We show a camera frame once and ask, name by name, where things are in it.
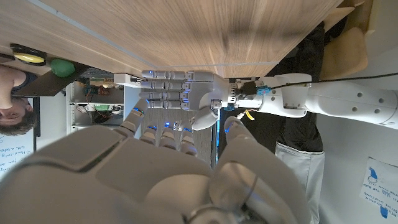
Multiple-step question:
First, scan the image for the green rounded toy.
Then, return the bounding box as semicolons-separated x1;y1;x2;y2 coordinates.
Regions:
49;58;76;78

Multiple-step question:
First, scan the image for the person in black shirt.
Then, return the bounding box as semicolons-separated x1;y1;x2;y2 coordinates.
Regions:
267;17;348;224

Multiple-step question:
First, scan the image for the white paper poster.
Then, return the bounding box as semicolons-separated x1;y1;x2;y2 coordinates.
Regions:
358;156;398;220

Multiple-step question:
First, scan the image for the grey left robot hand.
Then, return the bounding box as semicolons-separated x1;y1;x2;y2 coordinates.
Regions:
138;70;233;131

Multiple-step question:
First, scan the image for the whiteboard with handwriting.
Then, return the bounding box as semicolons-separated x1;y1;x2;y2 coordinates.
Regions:
0;124;35;182

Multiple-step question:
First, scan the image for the yellow button on black base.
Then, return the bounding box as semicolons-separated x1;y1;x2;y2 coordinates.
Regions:
9;43;48;67

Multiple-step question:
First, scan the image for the white shelf cabinet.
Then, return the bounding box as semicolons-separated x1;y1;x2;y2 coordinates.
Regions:
65;68;147;138

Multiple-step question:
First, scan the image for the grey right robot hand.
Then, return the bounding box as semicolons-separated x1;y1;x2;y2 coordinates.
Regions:
0;98;312;224

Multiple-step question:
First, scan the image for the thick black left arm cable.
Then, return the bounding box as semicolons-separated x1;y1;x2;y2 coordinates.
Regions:
269;72;398;90

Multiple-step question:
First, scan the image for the seated man in dark shirt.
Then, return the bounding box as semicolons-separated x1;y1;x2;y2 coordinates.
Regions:
0;64;39;137

